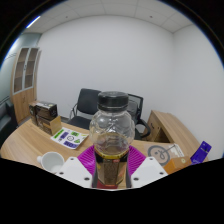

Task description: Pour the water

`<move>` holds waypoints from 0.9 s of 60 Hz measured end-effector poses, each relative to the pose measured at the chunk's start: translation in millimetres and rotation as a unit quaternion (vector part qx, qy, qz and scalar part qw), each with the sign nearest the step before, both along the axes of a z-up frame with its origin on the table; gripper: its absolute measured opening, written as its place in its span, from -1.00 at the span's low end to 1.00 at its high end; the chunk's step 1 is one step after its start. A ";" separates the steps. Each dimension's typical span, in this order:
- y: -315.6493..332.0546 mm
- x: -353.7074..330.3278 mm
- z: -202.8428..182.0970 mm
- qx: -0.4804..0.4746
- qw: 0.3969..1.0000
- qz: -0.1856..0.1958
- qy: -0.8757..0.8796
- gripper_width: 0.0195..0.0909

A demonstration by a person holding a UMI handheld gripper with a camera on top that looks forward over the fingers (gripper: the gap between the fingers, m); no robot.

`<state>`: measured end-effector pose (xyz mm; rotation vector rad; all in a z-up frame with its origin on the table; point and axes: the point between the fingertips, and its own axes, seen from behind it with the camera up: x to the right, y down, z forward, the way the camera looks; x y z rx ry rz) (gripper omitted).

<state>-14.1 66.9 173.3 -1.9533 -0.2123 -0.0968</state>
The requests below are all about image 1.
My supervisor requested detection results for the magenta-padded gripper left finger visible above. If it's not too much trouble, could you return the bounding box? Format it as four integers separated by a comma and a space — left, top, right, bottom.
54, 143, 98, 189

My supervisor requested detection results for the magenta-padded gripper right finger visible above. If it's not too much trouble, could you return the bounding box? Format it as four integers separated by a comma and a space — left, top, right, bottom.
125, 144, 169, 189

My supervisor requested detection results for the clear bottle with black cap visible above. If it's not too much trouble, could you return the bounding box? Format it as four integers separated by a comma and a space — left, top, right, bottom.
88, 90, 136, 189

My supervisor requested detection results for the white and grey mug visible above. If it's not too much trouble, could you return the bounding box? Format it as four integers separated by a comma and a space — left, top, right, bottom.
36, 151, 66, 174

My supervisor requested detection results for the orange box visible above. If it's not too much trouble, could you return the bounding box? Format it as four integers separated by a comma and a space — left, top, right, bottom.
163, 155, 193, 176

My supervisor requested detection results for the white sticker sheet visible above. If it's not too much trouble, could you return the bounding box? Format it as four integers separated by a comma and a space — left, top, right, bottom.
50, 126, 90, 150

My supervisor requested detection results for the wooden side desk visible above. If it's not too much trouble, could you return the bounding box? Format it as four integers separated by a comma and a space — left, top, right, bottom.
142, 109, 201, 156

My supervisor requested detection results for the tan cardboard box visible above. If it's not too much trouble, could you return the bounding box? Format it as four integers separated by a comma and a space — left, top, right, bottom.
35, 114, 63, 136

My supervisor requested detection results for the black mesh office chair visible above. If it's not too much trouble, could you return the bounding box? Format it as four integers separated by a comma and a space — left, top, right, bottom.
126, 93, 152, 140

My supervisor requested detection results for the purple standing card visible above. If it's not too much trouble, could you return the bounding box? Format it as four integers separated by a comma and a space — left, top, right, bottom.
189, 140, 213, 166

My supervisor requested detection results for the large dark brown box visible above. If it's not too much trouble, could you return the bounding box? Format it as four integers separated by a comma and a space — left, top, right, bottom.
34, 101, 58, 121

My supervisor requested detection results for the small dark brown box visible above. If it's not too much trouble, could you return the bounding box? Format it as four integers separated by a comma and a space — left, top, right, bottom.
28, 100, 39, 126

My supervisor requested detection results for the black sofa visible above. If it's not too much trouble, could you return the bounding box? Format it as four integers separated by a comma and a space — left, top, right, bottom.
0, 101, 18, 148

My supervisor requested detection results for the wooden shelf cabinet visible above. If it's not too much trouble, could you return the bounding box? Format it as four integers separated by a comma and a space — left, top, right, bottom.
9, 46, 43, 124

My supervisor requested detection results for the ceiling light strip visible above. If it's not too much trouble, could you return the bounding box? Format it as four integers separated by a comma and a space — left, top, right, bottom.
25, 15, 42, 30

